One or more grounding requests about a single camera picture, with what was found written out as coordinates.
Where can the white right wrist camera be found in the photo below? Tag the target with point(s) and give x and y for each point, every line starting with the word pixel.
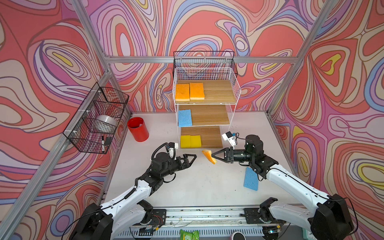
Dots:
pixel 230 137

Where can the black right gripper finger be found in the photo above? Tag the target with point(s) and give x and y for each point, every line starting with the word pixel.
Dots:
pixel 220 153
pixel 216 160

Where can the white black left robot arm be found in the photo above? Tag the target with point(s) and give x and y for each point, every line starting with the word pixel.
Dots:
pixel 126 198

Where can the red plastic cup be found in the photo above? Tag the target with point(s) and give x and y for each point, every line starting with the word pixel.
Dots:
pixel 138 129

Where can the blue flat sponge near arm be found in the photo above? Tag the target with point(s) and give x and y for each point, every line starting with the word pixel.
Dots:
pixel 251 180

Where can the blue sponge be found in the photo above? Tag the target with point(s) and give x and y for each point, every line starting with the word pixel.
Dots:
pixel 185 118

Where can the yellow thick sponge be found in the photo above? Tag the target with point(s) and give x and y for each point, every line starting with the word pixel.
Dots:
pixel 185 141
pixel 196 141

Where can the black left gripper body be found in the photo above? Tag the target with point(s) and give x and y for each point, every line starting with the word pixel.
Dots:
pixel 174 166

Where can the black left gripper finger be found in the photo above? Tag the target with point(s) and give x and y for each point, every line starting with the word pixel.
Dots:
pixel 186 163
pixel 186 156

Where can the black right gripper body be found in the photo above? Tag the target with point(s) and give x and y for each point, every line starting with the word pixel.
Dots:
pixel 238 155

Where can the white wire wooden shelf rack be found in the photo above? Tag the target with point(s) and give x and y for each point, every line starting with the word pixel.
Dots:
pixel 222 93

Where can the aluminium frame post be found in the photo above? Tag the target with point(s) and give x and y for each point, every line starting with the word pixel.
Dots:
pixel 315 29

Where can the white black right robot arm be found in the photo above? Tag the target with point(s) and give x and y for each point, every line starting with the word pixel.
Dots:
pixel 326 217

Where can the green snack packet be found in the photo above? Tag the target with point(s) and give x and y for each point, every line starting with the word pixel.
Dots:
pixel 185 235

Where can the black wire wall basket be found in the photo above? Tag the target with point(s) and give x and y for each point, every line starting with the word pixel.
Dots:
pixel 99 101

